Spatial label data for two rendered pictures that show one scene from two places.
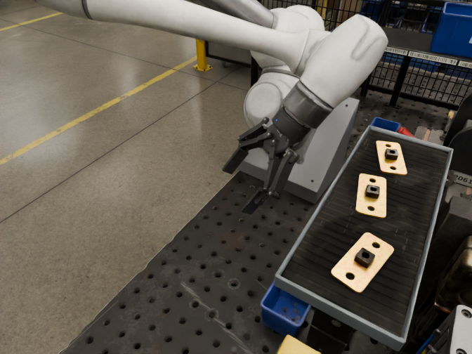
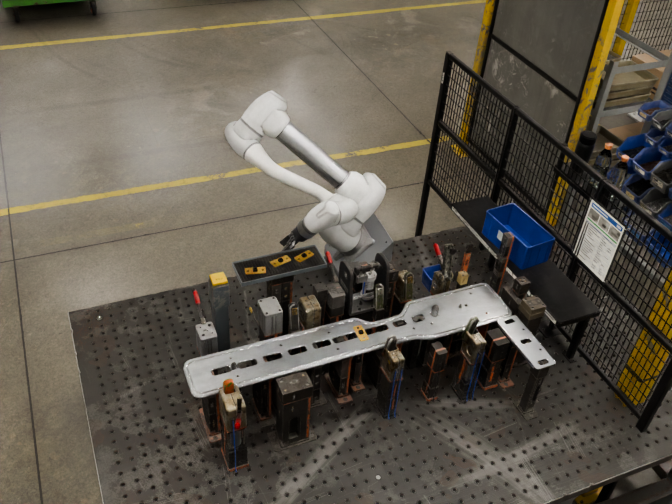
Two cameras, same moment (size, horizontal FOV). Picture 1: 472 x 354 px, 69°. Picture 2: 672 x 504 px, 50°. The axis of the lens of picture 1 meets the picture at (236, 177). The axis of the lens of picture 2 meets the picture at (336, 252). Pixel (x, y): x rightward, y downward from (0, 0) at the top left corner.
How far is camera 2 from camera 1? 2.65 m
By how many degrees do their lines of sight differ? 24
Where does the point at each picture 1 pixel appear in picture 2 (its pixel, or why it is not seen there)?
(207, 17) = (285, 176)
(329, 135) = (369, 256)
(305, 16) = (367, 182)
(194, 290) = (247, 296)
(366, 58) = (321, 218)
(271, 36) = (317, 191)
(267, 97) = not seen: hidden behind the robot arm
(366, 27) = (324, 207)
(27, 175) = (225, 198)
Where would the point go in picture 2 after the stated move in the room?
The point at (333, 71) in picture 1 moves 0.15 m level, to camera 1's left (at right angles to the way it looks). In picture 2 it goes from (310, 218) to (282, 204)
